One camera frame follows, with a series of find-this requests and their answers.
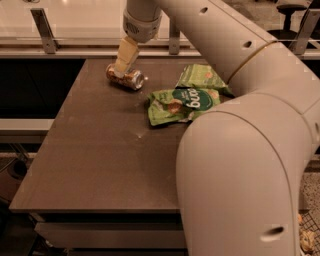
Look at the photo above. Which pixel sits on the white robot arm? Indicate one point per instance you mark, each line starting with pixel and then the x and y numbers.
pixel 240 164

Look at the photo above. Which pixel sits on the black office stool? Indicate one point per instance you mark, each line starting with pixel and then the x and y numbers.
pixel 287 10

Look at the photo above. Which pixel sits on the middle metal railing bracket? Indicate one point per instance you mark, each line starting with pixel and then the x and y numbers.
pixel 174 39

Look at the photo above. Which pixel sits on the left metal railing bracket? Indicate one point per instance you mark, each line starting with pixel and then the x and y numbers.
pixel 50 45

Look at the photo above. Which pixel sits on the right metal railing bracket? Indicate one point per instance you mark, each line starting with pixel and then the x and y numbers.
pixel 309 22

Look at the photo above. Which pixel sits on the wire basket with snacks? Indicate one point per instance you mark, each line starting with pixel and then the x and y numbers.
pixel 309 235

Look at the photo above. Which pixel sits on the green chip bag front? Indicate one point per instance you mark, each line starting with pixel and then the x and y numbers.
pixel 180 105

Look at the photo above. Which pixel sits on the green chip bag rear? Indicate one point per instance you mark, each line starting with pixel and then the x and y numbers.
pixel 204 77

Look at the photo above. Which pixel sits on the orange soda can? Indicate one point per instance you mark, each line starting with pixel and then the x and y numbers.
pixel 133 79

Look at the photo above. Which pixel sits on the green chip bag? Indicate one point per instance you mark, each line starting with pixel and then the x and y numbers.
pixel 204 77
pixel 180 105

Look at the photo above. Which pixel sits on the metal railing bracket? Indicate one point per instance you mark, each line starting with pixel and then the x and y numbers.
pixel 50 45
pixel 174 39
pixel 309 22

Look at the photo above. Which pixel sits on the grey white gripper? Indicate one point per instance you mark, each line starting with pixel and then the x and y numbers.
pixel 142 28

